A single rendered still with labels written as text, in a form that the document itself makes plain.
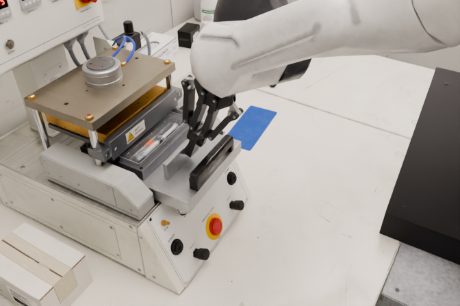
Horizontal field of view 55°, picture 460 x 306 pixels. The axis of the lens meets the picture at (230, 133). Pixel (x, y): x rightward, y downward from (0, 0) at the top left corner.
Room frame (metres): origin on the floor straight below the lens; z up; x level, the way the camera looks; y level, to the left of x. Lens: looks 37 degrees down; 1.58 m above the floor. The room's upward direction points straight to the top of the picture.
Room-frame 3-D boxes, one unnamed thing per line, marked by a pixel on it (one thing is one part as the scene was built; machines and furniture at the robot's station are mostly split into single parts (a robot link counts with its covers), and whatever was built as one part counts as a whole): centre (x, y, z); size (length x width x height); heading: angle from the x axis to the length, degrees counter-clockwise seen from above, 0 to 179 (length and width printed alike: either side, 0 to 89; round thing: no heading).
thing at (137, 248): (0.83, 0.25, 0.84); 0.53 x 0.37 x 0.17; 62
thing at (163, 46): (1.48, 0.30, 0.83); 0.23 x 0.12 x 0.07; 155
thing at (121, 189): (0.66, 0.27, 0.97); 0.25 x 0.05 x 0.07; 62
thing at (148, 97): (0.82, 0.26, 1.07); 0.22 x 0.17 x 0.10; 152
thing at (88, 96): (0.85, 0.28, 1.08); 0.31 x 0.24 x 0.13; 152
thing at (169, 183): (0.76, 0.16, 0.97); 0.30 x 0.22 x 0.08; 62
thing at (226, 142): (0.69, 0.04, 0.99); 0.15 x 0.02 x 0.04; 152
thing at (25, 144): (0.83, 0.30, 0.93); 0.46 x 0.35 x 0.01; 62
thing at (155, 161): (0.78, 0.20, 0.98); 0.20 x 0.17 x 0.03; 152
